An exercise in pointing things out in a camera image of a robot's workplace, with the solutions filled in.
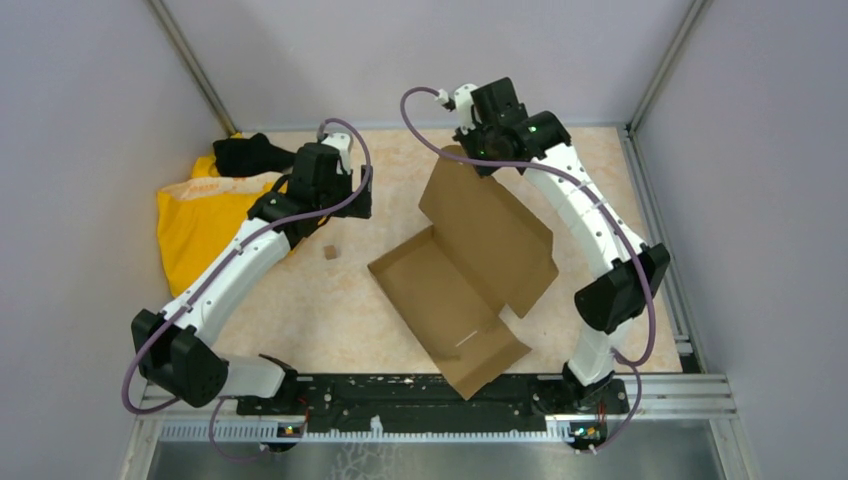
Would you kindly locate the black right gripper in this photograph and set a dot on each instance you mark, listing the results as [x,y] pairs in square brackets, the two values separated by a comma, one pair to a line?
[465,134]

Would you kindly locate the brown cardboard box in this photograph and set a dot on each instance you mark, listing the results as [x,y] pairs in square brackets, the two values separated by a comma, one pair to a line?
[483,251]

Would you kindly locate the black cloth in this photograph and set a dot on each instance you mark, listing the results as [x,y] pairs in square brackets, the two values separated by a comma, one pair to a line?
[247,157]

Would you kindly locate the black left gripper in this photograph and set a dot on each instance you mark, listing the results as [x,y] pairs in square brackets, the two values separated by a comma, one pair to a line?
[345,180]

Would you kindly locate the white slotted cable duct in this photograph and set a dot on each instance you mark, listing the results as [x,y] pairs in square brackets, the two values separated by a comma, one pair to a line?
[272,432]

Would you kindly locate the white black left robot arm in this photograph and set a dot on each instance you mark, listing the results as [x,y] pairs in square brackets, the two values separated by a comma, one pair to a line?
[174,344]

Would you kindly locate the aluminium frame rail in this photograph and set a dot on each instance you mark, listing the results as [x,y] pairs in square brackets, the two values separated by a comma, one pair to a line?
[675,395]

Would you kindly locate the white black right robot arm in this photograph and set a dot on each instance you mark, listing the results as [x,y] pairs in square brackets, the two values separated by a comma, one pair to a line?
[626,270]

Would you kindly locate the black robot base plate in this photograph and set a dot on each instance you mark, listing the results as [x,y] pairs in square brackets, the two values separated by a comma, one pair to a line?
[419,419]

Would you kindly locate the yellow cloth garment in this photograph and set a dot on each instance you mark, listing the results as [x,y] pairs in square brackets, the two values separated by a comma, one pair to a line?
[197,218]

